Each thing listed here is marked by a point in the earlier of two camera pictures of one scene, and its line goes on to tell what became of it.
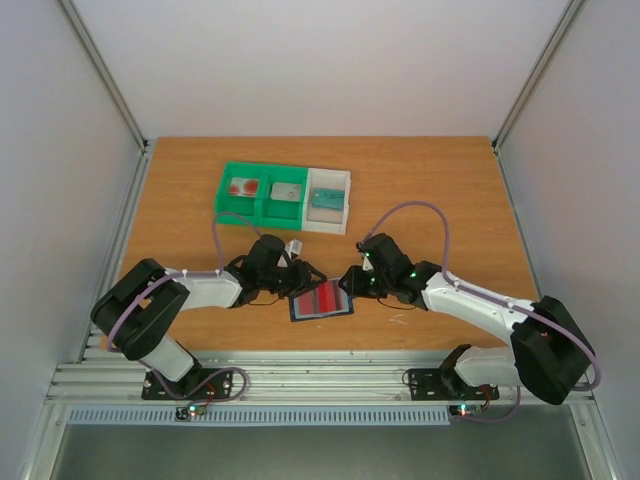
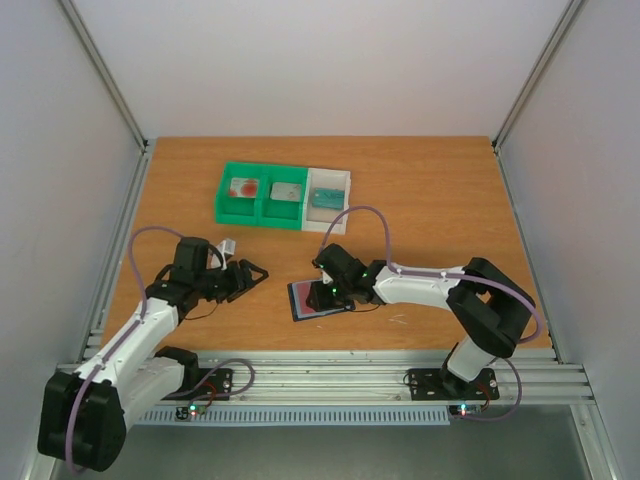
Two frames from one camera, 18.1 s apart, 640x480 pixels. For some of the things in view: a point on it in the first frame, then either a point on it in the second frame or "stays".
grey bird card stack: (285, 191) stays
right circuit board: (465, 409) stays
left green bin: (241, 210) stays
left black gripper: (303, 277) to (238, 288)
